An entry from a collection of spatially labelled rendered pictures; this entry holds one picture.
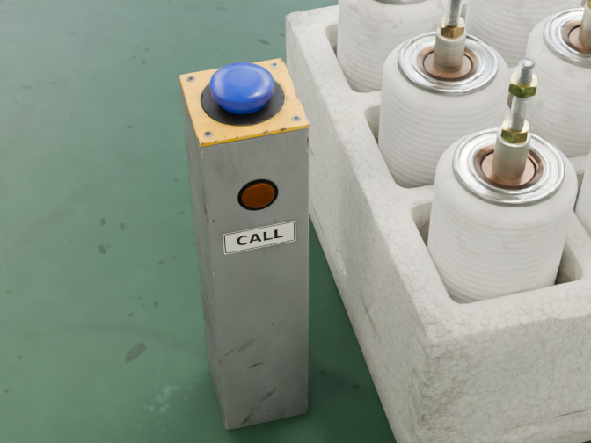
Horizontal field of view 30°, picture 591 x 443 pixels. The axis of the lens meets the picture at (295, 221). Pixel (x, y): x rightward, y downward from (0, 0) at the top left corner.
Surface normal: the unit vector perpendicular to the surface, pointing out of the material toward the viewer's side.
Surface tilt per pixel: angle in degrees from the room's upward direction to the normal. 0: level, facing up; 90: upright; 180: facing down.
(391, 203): 0
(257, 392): 90
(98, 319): 0
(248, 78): 0
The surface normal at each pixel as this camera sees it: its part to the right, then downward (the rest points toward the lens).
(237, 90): -0.02, -0.65
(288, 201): 0.25, 0.69
